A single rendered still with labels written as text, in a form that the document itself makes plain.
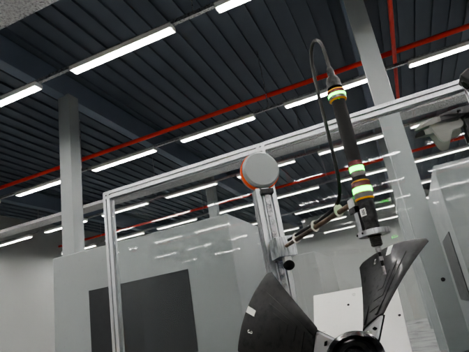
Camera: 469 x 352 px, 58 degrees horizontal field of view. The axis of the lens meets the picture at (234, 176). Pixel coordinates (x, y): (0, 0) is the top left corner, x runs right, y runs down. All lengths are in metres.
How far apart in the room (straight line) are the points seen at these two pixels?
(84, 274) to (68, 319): 0.37
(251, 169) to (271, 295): 0.68
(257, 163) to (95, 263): 2.15
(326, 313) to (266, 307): 0.30
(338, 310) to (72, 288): 2.67
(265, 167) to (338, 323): 0.67
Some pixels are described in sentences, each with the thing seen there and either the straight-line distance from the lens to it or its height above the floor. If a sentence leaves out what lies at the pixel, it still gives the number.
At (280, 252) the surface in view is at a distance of 1.51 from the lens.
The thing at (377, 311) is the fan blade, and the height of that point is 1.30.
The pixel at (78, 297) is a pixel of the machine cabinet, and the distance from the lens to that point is 3.67.
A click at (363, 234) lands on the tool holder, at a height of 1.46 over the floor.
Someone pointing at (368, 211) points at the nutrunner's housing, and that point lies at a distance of 0.99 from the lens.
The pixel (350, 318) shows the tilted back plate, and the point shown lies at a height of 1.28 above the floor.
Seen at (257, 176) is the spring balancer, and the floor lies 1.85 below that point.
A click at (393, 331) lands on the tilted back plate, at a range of 1.32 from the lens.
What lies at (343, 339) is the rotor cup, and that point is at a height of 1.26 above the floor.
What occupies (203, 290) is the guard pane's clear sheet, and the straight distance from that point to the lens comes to 1.92.
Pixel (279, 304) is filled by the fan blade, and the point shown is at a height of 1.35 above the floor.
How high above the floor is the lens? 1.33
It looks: 19 degrees up
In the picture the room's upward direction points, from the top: 10 degrees counter-clockwise
